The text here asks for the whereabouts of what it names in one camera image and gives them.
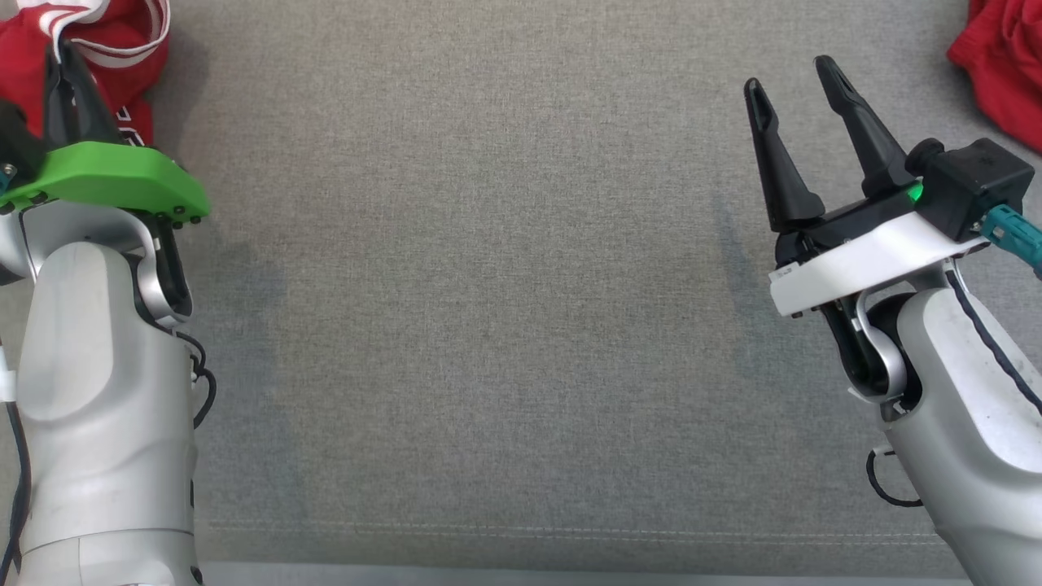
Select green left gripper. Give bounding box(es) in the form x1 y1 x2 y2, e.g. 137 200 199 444
0 39 211 222

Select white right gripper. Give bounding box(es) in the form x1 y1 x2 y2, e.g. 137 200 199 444
743 55 990 318

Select red jersey with white sleeves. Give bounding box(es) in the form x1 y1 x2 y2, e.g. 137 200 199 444
0 0 172 151

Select red shorts with white stripes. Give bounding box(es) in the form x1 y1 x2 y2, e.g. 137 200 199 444
947 0 1042 155

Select teal right camera connector cable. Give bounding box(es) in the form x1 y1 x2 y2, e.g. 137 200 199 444
981 203 1042 279

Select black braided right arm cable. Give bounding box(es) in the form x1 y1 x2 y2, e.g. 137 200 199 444
865 269 1042 507

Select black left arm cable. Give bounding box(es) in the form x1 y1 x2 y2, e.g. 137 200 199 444
167 326 218 430

